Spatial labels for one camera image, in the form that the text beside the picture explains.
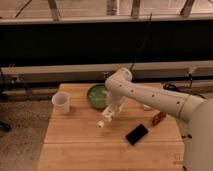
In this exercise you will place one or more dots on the green ceramic bowl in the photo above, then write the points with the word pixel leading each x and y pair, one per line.
pixel 97 96

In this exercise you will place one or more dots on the black smartphone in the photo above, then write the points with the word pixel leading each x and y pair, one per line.
pixel 136 134

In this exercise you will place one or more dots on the small red packet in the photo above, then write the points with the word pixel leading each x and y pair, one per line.
pixel 158 118

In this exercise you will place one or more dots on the white plastic bottle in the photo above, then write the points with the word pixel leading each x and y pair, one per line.
pixel 107 116

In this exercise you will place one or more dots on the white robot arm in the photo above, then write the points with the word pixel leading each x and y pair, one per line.
pixel 193 110

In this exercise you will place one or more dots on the translucent plastic cup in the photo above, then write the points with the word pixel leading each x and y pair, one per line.
pixel 61 100

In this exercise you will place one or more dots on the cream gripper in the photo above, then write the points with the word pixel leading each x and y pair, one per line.
pixel 116 109

